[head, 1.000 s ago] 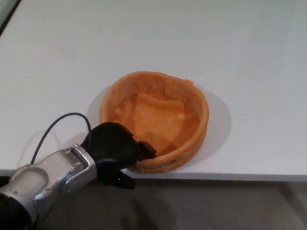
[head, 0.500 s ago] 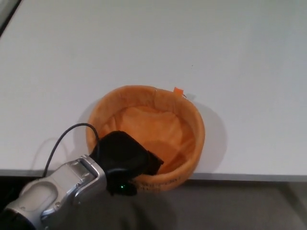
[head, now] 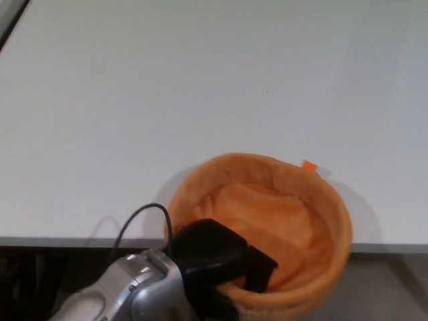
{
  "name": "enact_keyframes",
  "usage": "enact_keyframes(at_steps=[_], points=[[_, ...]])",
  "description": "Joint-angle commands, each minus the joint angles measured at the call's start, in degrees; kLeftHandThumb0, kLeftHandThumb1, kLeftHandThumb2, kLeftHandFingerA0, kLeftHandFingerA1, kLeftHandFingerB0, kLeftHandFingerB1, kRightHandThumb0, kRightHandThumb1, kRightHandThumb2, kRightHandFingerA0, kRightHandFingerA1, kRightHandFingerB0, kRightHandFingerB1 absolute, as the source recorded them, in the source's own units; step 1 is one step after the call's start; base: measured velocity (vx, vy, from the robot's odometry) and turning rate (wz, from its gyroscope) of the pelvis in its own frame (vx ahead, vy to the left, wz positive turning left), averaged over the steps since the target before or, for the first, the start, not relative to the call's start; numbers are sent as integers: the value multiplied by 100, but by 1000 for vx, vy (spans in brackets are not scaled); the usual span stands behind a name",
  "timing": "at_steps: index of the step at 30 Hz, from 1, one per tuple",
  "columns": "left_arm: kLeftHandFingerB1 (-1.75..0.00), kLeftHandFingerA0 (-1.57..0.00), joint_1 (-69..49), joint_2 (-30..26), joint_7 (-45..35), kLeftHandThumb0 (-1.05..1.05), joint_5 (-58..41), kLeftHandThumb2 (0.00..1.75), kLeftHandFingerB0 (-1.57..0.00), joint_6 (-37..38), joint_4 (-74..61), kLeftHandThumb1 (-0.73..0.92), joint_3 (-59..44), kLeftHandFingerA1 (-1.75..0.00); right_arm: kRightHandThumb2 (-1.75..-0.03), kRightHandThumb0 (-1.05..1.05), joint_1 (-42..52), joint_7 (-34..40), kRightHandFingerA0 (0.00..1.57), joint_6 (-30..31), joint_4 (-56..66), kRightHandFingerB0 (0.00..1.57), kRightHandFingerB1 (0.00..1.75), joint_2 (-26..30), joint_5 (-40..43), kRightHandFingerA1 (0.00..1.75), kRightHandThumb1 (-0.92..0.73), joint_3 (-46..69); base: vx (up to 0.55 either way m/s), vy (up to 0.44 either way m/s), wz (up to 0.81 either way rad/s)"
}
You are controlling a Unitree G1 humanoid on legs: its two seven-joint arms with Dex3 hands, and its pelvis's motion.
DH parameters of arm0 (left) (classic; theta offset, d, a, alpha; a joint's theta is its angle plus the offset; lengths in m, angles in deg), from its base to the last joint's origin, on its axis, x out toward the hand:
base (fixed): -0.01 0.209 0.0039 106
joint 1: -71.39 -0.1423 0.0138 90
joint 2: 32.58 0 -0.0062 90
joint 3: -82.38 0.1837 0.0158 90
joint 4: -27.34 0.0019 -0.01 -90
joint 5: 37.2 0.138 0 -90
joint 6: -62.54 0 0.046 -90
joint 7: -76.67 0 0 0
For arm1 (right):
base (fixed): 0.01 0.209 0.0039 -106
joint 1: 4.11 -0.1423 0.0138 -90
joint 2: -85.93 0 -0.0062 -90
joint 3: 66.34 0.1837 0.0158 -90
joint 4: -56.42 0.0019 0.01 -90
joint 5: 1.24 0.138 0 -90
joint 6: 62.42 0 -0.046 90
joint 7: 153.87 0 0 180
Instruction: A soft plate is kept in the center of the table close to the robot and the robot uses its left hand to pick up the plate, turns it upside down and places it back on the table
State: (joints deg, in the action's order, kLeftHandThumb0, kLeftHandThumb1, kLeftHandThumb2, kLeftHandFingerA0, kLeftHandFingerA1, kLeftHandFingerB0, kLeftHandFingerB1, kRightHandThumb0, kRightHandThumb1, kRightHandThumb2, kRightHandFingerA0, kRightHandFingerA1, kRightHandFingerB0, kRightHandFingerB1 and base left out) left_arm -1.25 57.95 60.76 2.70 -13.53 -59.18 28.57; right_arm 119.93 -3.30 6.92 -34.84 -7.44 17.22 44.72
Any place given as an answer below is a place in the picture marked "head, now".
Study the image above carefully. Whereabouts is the orange plush round plate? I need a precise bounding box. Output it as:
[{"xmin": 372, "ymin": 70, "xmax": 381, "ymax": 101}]
[{"xmin": 163, "ymin": 152, "xmax": 353, "ymax": 321}]

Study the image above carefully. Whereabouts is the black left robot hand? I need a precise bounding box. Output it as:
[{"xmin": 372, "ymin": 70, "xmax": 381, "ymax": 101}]
[{"xmin": 166, "ymin": 218, "xmax": 280, "ymax": 321}]

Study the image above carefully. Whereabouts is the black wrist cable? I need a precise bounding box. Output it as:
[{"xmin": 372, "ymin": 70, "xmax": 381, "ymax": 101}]
[{"xmin": 113, "ymin": 203, "xmax": 174, "ymax": 258}]

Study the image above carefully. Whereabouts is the dark table leg frame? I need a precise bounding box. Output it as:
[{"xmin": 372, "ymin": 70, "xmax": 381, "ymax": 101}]
[{"xmin": 0, "ymin": 246, "xmax": 78, "ymax": 321}]

